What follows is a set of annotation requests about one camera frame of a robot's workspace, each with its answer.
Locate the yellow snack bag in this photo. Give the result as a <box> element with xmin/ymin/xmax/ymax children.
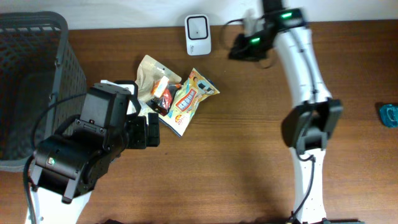
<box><xmin>159</xmin><ymin>68</ymin><xmax>220</xmax><ymax>137</ymax></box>

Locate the white barcode scanner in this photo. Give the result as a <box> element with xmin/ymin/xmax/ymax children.
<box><xmin>185</xmin><ymin>14</ymin><xmax>211</xmax><ymax>56</ymax></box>

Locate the beige kraft pouch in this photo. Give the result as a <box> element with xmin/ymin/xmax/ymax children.
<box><xmin>136</xmin><ymin>55</ymin><xmax>182</xmax><ymax>103</ymax></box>

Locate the teal mouthwash bottle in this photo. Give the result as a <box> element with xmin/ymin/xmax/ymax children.
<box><xmin>379</xmin><ymin>105</ymin><xmax>398</xmax><ymax>128</ymax></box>

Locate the grey plastic mesh basket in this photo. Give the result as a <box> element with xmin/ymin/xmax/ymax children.
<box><xmin>1</xmin><ymin>11</ymin><xmax>87</xmax><ymax>172</ymax></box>

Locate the small orange packet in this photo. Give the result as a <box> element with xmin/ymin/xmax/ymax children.
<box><xmin>151</xmin><ymin>76</ymin><xmax>169</xmax><ymax>98</ymax></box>

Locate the dark red black packet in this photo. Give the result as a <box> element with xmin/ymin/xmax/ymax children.
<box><xmin>146</xmin><ymin>83</ymin><xmax>182</xmax><ymax>116</ymax></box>

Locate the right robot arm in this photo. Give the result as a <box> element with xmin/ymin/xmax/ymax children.
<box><xmin>228</xmin><ymin>0</ymin><xmax>343</xmax><ymax>223</ymax></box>

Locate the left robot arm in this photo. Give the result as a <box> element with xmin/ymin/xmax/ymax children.
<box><xmin>23</xmin><ymin>80</ymin><xmax>160</xmax><ymax>223</ymax></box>

